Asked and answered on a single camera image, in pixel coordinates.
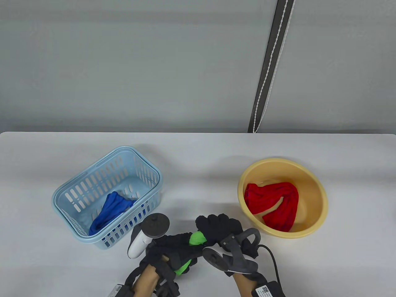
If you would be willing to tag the person's left forearm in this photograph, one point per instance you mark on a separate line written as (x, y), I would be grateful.
(147, 281)

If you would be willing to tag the person's right forearm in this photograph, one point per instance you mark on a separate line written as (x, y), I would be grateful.
(244, 284)

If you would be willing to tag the dark vertical strip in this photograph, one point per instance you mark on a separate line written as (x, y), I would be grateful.
(272, 62)

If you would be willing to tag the red rectangular towel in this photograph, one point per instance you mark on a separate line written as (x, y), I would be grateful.
(284, 201)

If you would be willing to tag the person's left hand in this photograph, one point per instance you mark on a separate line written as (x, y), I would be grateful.
(173, 247)

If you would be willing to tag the grey and white controller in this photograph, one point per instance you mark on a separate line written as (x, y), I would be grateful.
(156, 225)
(238, 260)

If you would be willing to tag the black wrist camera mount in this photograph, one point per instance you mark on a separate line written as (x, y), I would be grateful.
(168, 284)

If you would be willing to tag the light blue plastic basket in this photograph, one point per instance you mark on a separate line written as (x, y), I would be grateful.
(92, 182)

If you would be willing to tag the blue rectangular towel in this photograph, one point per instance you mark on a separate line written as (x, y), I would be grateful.
(111, 210)

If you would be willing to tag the black box with label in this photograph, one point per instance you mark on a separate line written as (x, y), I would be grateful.
(119, 290)
(269, 290)

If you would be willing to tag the green rectangular towel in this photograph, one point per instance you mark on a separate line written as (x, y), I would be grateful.
(197, 238)

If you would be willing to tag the yellow plastic basin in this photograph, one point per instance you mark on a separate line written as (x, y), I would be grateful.
(312, 185)

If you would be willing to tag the person's right hand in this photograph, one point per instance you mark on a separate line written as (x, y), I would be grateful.
(219, 227)

